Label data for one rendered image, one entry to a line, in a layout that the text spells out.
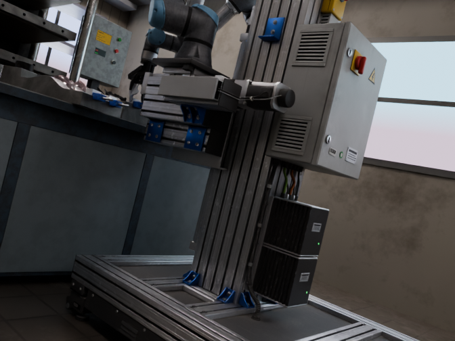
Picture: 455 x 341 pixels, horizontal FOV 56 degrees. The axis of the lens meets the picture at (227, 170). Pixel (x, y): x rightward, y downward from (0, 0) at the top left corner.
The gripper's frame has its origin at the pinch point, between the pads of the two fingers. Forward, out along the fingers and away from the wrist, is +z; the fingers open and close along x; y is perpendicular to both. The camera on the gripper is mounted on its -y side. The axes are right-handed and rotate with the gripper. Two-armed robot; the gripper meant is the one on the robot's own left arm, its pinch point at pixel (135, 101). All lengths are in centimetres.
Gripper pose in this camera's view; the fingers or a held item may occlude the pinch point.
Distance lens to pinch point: 215.3
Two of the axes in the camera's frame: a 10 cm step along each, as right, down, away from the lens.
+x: 6.4, 1.6, 7.5
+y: 7.3, 1.7, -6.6
